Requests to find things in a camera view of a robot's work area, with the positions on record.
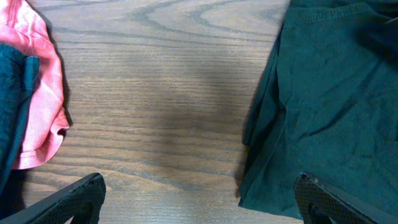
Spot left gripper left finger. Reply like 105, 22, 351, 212
1, 173, 106, 224

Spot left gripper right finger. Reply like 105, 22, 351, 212
294, 172, 397, 224

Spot black shorts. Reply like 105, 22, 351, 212
239, 0, 397, 218

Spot navy blue shorts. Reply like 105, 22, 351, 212
1, 44, 40, 189

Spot red printed t-shirt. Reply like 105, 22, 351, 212
1, 0, 69, 169

